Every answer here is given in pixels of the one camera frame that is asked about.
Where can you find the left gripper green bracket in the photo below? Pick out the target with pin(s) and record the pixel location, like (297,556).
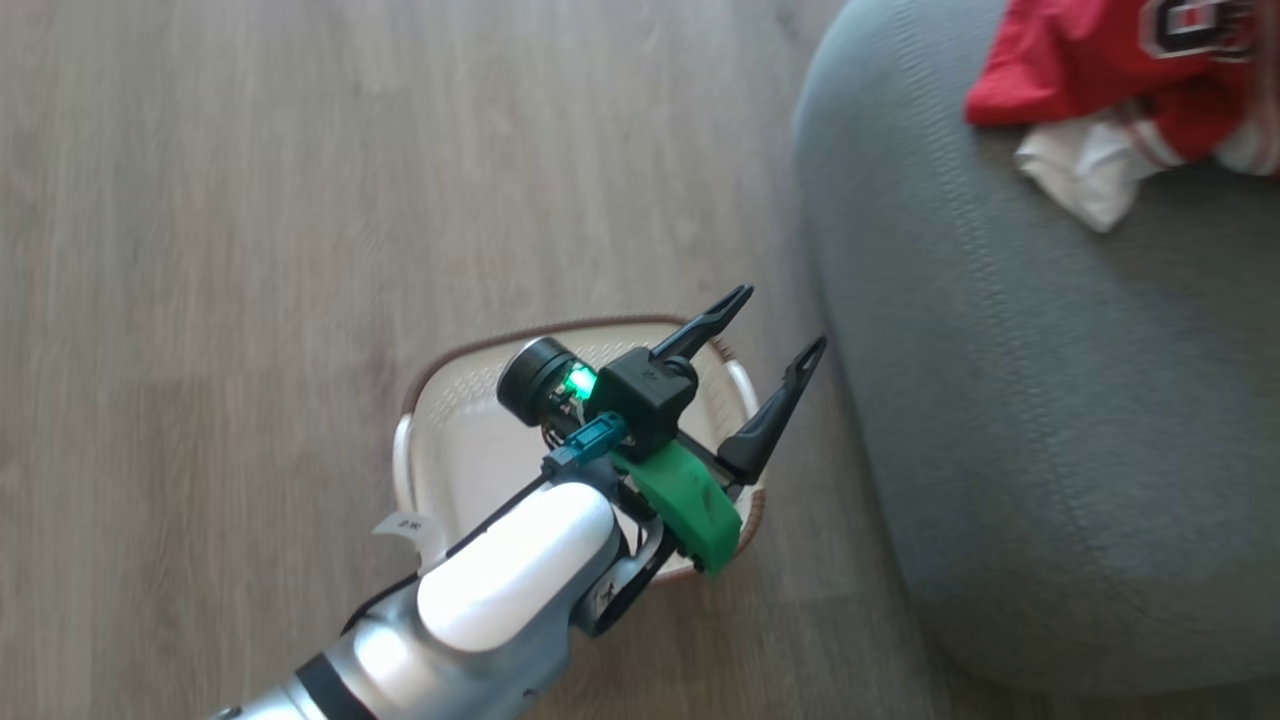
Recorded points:
(690,500)

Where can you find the red clothing with white trim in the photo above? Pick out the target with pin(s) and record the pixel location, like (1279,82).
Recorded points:
(1080,50)

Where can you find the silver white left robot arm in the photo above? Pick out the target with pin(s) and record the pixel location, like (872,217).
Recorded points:
(500,590)

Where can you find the white laundry basket brown rim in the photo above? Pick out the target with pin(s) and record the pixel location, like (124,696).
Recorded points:
(470,460)

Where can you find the grey fabric sofa seat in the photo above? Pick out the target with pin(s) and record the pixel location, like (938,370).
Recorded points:
(1050,400)

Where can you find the white paper tag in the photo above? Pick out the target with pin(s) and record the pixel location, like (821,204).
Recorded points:
(408,526)

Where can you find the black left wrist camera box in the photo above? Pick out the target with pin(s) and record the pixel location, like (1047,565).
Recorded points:
(648,395)

